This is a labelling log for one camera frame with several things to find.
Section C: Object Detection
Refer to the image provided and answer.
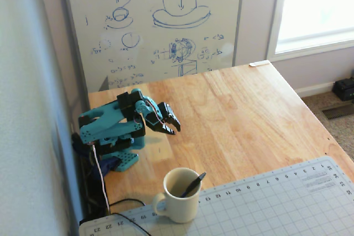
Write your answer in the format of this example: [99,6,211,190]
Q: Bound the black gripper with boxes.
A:
[144,102,181,137]

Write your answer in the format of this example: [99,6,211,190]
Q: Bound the black ballpoint pen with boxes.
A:
[179,172,207,199]

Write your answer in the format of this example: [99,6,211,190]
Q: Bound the cream ceramic mug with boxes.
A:
[152,167,203,224]

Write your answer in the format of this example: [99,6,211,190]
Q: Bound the blue clamp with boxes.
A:
[98,157,120,178]

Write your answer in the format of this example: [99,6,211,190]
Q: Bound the whiteboard with blue drawings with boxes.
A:
[56,0,246,93]

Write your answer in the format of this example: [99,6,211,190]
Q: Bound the small white flat object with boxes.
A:
[248,60,272,67]

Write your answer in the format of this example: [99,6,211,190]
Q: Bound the grey cutting mat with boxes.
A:
[79,155,354,236]

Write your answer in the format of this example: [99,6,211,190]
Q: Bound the floor vent grille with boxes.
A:
[321,105,354,121]

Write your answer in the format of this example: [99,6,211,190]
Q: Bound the black device on floor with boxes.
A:
[331,76,354,102]

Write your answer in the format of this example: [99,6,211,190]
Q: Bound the white cable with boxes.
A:
[92,143,111,215]

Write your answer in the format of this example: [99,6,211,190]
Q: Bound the thin black cable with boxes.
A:
[108,198,146,208]

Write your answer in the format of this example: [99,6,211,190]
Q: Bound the dark cable across mat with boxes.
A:
[110,213,152,236]

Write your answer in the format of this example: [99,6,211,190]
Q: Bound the window with white frame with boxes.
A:
[266,0,354,62]

